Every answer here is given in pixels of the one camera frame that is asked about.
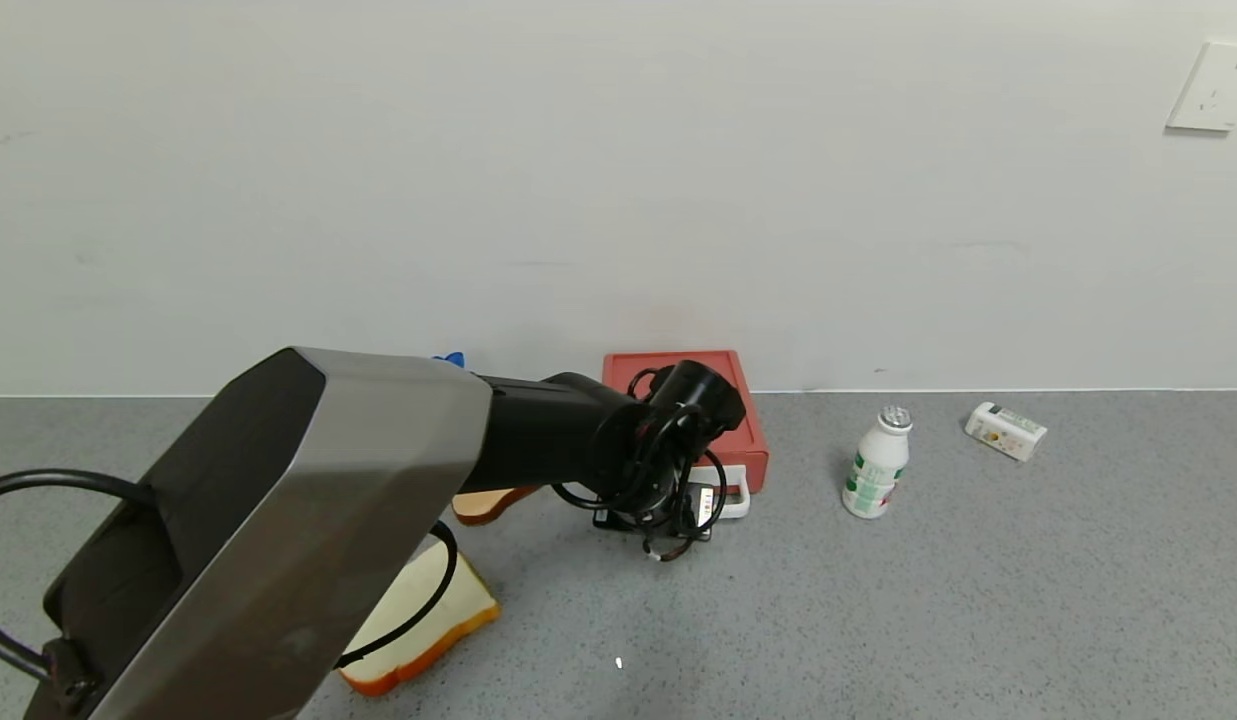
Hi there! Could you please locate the red drawer cabinet case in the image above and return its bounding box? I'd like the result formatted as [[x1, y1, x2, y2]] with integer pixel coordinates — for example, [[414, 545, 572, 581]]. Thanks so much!
[[603, 350, 769, 496]]

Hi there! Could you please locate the brown toast slice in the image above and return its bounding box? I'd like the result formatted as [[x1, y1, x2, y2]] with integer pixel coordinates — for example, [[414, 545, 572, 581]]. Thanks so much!
[[452, 485, 539, 527]]

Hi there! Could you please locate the white green yogurt bottle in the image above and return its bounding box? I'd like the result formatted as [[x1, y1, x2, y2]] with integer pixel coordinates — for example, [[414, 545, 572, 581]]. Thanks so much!
[[843, 405, 914, 519]]

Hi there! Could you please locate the white bread slice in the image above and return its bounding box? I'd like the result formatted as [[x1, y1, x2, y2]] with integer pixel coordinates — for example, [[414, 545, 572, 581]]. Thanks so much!
[[338, 535, 501, 698]]

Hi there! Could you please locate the small white carton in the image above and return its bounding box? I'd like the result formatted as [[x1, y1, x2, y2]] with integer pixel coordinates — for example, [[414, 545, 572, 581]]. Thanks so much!
[[965, 402, 1047, 462]]

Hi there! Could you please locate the black wrist cable bundle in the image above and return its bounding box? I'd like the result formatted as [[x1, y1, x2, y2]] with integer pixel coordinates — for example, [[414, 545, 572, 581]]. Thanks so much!
[[553, 368, 729, 563]]

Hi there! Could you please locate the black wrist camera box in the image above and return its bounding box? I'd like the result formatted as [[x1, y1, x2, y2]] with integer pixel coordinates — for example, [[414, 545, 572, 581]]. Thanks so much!
[[683, 483, 721, 541]]

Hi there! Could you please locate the black hanging arm cable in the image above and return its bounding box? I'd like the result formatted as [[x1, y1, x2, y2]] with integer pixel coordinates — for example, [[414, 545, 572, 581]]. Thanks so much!
[[336, 520, 460, 669]]

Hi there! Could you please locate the black arm base cable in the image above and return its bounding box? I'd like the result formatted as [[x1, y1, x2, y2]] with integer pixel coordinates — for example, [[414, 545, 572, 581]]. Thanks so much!
[[0, 470, 159, 701]]

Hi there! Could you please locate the white wall socket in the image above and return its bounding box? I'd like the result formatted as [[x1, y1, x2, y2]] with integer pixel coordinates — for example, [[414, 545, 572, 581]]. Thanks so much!
[[1166, 40, 1237, 133]]

